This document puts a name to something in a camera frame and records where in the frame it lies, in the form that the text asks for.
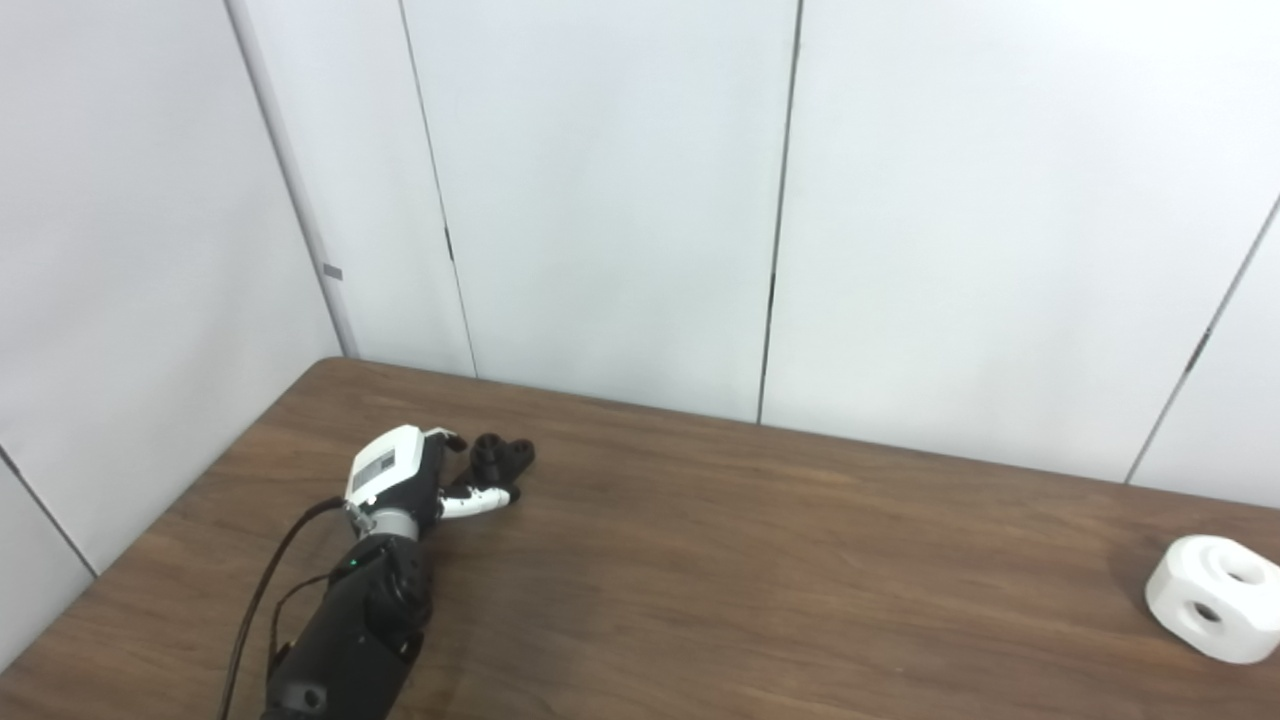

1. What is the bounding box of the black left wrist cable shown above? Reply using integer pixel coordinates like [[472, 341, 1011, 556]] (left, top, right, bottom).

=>
[[217, 496, 348, 720]]

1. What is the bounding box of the black flanged holder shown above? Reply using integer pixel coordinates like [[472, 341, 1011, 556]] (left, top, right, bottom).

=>
[[452, 433, 537, 493]]

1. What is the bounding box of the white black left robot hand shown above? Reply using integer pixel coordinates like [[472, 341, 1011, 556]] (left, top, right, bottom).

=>
[[344, 425, 522, 542]]

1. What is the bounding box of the round white piece with holes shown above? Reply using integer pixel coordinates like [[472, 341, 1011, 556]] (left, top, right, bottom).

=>
[[1144, 535, 1280, 666]]

